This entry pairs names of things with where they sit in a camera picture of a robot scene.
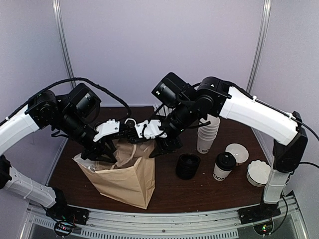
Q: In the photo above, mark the white scalloped bowl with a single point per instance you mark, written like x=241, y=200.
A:
x=258, y=173

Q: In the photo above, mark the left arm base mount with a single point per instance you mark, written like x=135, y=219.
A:
x=67, y=220

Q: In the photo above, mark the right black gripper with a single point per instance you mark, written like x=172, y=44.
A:
x=165, y=146

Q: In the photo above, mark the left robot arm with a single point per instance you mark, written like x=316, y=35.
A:
x=65, y=113

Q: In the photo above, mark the white round bowl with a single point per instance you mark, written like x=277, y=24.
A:
x=240, y=153

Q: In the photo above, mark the metal wall post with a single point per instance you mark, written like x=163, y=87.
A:
x=59, y=23
x=264, y=25

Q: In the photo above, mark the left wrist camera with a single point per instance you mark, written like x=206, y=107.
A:
x=113, y=127

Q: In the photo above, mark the white paper coffee cup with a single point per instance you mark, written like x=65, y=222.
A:
x=220, y=174

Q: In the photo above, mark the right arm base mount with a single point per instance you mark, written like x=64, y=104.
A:
x=261, y=216

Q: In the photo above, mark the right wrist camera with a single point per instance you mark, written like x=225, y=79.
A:
x=144, y=131

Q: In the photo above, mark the aluminium front rail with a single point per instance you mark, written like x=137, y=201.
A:
x=220, y=224

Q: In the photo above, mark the brown paper bag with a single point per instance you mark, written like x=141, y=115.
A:
x=131, y=180

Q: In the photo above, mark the left metal wall post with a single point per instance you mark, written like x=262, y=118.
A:
x=59, y=23

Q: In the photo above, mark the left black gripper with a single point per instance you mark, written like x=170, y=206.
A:
x=99, y=149

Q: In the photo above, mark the stack of white paper cups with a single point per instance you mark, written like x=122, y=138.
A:
x=207, y=133

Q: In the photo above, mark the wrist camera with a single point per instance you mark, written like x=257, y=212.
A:
x=144, y=131
x=113, y=127

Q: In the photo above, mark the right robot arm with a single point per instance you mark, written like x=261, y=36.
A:
x=219, y=98

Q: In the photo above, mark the right metal wall post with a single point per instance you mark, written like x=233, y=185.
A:
x=264, y=25

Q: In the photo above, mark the black cup lid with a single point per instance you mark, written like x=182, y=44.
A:
x=225, y=161

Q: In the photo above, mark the stack of black lids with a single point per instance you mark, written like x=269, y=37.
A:
x=187, y=166

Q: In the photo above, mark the bundle of wrapped straws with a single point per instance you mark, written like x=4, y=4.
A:
x=163, y=111

